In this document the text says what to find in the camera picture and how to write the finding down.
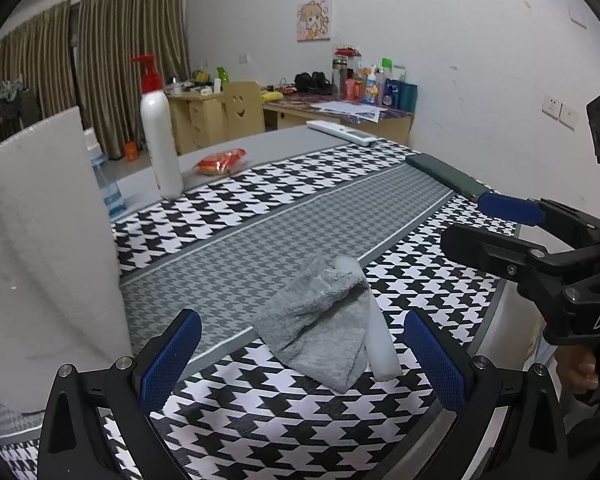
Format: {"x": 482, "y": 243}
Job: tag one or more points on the cartoon wall poster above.
{"x": 314, "y": 20}

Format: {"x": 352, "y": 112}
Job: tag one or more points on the white foam box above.
{"x": 45, "y": 260}

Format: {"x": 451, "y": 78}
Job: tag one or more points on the cluster of toiletry bottles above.
{"x": 385, "y": 90}

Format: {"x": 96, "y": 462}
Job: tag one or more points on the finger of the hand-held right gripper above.
{"x": 510, "y": 208}
{"x": 485, "y": 250}

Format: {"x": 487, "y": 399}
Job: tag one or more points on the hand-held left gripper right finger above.
{"x": 435, "y": 360}

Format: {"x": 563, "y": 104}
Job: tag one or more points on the red lidded box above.
{"x": 347, "y": 52}

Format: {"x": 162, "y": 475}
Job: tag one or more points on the hanging dark clothes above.
{"x": 15, "y": 105}

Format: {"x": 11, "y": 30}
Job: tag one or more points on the person's right hand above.
{"x": 575, "y": 372}

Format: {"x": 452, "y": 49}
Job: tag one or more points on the yellow cloth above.
{"x": 272, "y": 96}

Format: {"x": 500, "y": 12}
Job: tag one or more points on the white pump bottle red cap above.
{"x": 160, "y": 150}

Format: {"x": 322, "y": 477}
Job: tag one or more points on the red yellow snack packet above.
{"x": 222, "y": 161}

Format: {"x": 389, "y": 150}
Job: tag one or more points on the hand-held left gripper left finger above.
{"x": 172, "y": 360}

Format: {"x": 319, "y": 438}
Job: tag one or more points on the grey towel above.
{"x": 320, "y": 340}

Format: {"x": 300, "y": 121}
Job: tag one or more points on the white remote control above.
{"x": 342, "y": 132}

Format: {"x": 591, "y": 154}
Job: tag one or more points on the steel thermos bottle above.
{"x": 339, "y": 77}

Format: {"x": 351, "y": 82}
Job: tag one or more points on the wooden chair with smile cutout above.
{"x": 242, "y": 110}

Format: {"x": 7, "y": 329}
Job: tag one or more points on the clear water bottle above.
{"x": 107, "y": 195}

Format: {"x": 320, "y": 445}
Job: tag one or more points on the white wall outlet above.
{"x": 551, "y": 106}
{"x": 570, "y": 117}

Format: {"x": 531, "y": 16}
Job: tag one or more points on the green packet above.
{"x": 222, "y": 73}

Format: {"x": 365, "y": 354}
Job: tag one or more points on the white wall switch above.
{"x": 244, "y": 58}
{"x": 577, "y": 16}

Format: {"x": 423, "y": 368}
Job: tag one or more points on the dark green phone case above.
{"x": 447, "y": 176}

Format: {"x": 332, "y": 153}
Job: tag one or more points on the white foam tube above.
{"x": 382, "y": 345}

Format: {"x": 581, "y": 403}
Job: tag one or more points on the black bag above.
{"x": 312, "y": 83}

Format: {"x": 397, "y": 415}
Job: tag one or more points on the orange box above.
{"x": 132, "y": 152}

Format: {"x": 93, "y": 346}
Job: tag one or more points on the white papers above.
{"x": 352, "y": 110}

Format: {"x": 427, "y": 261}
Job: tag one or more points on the brown curtain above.
{"x": 130, "y": 60}
{"x": 25, "y": 60}

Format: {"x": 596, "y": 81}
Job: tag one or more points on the houndstooth table mat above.
{"x": 280, "y": 240}

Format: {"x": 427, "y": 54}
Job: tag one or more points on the clear plastic bag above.
{"x": 307, "y": 280}

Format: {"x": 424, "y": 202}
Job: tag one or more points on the desk with patterned cloth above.
{"x": 330, "y": 117}

